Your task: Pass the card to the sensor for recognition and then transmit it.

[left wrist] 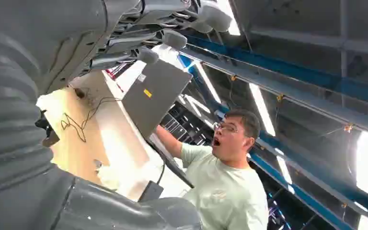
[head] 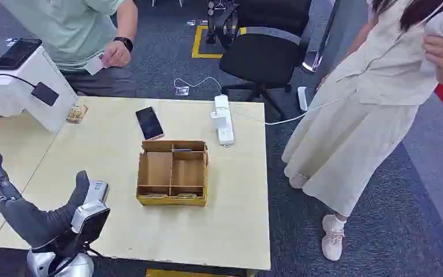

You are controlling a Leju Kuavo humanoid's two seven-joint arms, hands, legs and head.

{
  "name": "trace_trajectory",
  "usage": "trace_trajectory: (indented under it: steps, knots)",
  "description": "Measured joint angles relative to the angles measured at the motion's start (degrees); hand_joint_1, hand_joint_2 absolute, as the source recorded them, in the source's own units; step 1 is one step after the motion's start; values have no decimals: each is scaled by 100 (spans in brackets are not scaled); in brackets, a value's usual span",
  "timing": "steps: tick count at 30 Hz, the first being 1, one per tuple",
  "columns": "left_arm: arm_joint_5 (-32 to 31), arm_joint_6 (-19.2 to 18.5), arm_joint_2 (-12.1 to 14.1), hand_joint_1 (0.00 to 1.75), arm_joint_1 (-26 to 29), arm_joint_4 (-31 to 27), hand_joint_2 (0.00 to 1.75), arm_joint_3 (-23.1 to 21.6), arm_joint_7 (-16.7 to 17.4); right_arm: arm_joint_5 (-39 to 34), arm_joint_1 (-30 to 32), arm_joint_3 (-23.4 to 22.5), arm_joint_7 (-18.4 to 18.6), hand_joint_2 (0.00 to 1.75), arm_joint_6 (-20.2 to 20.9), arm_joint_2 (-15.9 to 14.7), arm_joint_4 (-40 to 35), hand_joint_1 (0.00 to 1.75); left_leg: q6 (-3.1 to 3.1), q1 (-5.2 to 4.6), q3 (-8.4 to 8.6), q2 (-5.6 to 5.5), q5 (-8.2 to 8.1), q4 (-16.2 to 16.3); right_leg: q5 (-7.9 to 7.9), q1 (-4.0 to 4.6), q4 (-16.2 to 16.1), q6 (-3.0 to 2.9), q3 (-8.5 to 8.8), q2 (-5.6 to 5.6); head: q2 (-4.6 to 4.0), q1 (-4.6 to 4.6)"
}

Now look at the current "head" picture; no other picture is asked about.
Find person's left hand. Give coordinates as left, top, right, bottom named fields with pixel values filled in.
left=102, top=40, right=132, bottom=69

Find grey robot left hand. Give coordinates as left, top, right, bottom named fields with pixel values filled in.
left=0, top=149, right=91, bottom=250

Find white card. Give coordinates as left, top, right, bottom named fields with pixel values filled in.
left=84, top=53, right=105, bottom=76

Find white handheld controller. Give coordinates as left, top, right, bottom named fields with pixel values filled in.
left=420, top=8, right=443, bottom=76

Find black wristwatch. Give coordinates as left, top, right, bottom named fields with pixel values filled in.
left=113, top=36, right=134, bottom=53

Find person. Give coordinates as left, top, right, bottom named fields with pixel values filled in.
left=281, top=0, right=443, bottom=263
left=0, top=0, right=140, bottom=98

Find gold card pack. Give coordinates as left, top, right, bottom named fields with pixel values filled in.
left=65, top=105, right=89, bottom=125

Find grey card reader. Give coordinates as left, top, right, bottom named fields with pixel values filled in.
left=84, top=180, right=110, bottom=205

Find black smartphone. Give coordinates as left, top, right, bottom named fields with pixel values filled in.
left=135, top=106, right=166, bottom=141

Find black adapter box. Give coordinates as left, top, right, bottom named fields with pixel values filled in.
left=31, top=81, right=60, bottom=107

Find white laptop stand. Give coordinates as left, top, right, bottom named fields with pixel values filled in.
left=0, top=45, right=78, bottom=134

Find black legged stand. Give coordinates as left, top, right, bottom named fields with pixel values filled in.
left=205, top=0, right=241, bottom=45

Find white crumpled plastic bag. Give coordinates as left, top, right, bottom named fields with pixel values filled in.
left=0, top=95, right=27, bottom=119

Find white charger plug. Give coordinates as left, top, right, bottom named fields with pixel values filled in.
left=211, top=111, right=227, bottom=130

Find white power strip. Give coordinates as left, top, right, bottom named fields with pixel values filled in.
left=211, top=94, right=236, bottom=147

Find wooden compartment box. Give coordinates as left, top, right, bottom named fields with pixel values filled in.
left=136, top=139, right=209, bottom=208

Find grey metal stand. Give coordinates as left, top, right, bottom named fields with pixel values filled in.
left=301, top=0, right=341, bottom=74

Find black office chair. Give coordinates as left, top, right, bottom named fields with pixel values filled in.
left=214, top=0, right=313, bottom=120

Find white floor device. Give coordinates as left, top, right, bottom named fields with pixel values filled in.
left=297, top=86, right=309, bottom=113

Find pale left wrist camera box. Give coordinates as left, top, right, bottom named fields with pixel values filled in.
left=70, top=201, right=111, bottom=245

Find white floor cable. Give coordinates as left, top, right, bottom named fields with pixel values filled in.
left=173, top=76, right=223, bottom=95

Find black cable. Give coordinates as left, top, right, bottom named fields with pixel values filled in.
left=0, top=72, right=37, bottom=89

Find white charger cable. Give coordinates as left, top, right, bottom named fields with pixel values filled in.
left=227, top=97, right=344, bottom=126

